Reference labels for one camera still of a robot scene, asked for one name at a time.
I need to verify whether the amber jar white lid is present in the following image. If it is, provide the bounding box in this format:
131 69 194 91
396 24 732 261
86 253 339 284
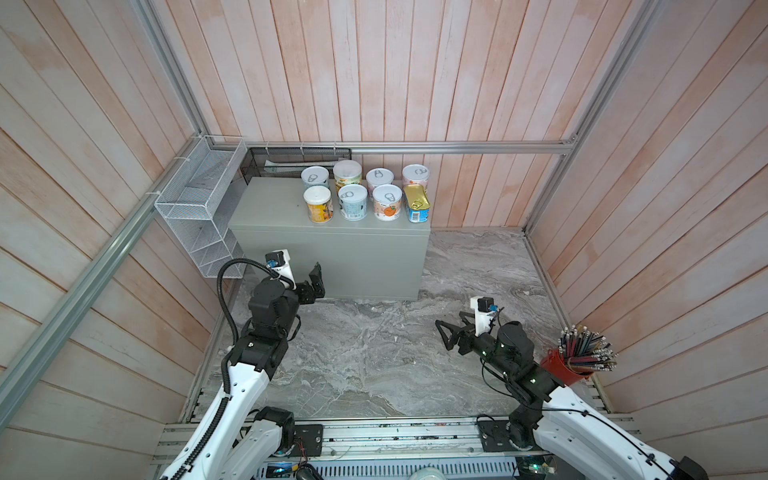
303 185 333 224

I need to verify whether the black wire mesh basket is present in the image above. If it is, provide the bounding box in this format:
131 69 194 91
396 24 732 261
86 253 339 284
239 147 352 183

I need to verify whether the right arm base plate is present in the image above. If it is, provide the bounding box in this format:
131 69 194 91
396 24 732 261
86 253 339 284
475 415 550 455

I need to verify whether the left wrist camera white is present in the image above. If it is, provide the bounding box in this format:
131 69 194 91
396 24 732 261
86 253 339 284
265 249 295 289

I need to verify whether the blue labelled can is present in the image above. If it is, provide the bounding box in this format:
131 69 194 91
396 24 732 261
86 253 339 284
301 165 329 189

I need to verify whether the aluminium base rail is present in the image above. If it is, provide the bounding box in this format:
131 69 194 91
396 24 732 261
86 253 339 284
150 414 645 465

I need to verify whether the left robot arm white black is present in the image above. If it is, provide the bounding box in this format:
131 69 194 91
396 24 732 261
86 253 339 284
162 250 325 479

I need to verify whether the pink labelled can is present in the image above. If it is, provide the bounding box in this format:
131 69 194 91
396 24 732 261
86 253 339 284
366 168 395 191

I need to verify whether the orange labelled can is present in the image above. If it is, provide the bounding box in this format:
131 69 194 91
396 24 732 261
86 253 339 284
373 184 403 221

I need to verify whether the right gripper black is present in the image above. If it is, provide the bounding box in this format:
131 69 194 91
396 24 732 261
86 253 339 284
437 309 513 379

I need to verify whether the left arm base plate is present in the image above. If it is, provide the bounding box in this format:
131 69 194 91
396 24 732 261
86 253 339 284
241 423 325 458

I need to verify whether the white wire mesh shelf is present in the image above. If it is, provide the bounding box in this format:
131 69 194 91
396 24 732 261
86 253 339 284
155 135 247 279

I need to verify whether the gold rectangular sardine tin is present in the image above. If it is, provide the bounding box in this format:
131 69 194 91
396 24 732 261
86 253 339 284
403 184 431 223

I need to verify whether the yellow can plastic lid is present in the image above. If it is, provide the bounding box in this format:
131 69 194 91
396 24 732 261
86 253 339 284
333 159 363 191

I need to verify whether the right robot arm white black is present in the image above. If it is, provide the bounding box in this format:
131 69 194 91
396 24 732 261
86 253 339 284
435 320 709 479

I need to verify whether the grey metal cabinet box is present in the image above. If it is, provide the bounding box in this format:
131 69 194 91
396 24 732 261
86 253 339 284
228 177 431 300

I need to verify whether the pink can front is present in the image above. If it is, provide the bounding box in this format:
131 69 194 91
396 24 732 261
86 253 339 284
402 164 430 190

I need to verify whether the red pencil holder cup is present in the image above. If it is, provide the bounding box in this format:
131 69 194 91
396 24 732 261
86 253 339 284
540 325 617 386

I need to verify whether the teal labelled can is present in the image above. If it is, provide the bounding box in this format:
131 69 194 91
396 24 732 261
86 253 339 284
338 184 368 221

